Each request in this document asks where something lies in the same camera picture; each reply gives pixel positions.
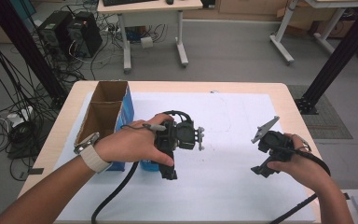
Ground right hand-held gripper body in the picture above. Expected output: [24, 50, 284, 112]
[250, 115, 296, 163]

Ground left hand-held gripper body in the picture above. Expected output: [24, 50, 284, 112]
[154, 120, 206, 157]

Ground person's right hand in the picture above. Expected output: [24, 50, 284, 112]
[267, 133, 333, 194]

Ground person's left hand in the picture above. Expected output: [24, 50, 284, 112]
[93, 113, 175, 168]

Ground blue round container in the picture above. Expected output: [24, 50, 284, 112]
[140, 160, 161, 173]

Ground white table mat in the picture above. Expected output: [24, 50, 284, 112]
[53, 91, 317, 223]

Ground grey floor mat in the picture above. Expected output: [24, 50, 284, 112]
[286, 84, 354, 140]

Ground cream band wristwatch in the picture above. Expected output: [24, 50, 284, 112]
[73, 132, 114, 174]

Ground cardboard box with blue sides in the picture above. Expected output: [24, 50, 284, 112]
[74, 80, 135, 173]

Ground small white box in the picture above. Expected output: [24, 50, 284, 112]
[140, 35, 155, 49]

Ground brown cardboard boxes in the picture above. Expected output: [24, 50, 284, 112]
[275, 0, 357, 39]

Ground white desk with wooden top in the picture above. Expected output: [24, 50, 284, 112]
[97, 0, 204, 75]

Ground black computer tower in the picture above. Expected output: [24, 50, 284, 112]
[66, 11, 103, 59]
[37, 10, 75, 59]

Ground black keyboard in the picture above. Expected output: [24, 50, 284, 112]
[102, 0, 160, 7]

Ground white power strip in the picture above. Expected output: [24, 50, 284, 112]
[7, 105, 34, 128]

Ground short black looped cable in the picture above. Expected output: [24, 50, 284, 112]
[161, 109, 194, 124]

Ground thin grey cable with plug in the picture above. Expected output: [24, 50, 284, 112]
[120, 122, 168, 133]

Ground thick black right gripper cable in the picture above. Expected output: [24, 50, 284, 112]
[269, 145, 332, 224]

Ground thick black gripper cable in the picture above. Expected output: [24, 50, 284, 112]
[269, 145, 332, 224]
[90, 161, 140, 224]

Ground thick black left gripper cable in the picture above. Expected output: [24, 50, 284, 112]
[90, 161, 140, 224]

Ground black metal frame post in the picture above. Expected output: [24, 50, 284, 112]
[294, 0, 358, 116]
[0, 0, 68, 107]

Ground white desk frame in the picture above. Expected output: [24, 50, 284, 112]
[268, 0, 358, 66]

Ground bundle of black floor cables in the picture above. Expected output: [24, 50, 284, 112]
[0, 17, 62, 181]

